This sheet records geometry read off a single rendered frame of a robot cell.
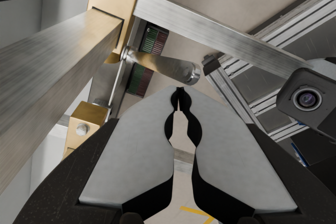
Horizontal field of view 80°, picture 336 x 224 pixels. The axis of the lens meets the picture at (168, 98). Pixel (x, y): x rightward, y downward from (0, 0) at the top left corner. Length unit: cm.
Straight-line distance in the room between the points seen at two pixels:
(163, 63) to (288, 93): 12
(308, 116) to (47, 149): 77
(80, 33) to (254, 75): 97
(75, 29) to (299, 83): 20
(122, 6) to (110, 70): 24
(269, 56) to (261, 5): 92
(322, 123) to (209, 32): 15
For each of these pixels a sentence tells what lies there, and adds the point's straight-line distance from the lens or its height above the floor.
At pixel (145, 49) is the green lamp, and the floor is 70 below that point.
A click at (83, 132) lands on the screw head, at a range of 36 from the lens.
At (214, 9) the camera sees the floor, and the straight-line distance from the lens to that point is 115.
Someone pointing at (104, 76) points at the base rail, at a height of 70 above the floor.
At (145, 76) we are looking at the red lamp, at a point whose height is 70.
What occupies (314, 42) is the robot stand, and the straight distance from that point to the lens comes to 114.
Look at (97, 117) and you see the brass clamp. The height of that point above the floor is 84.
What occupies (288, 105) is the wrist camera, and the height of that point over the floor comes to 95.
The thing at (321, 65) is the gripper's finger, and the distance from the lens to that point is 33.
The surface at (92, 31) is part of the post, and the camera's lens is 19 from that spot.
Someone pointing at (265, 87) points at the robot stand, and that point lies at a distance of 114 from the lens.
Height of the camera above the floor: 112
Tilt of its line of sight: 58 degrees down
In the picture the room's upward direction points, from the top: 178 degrees counter-clockwise
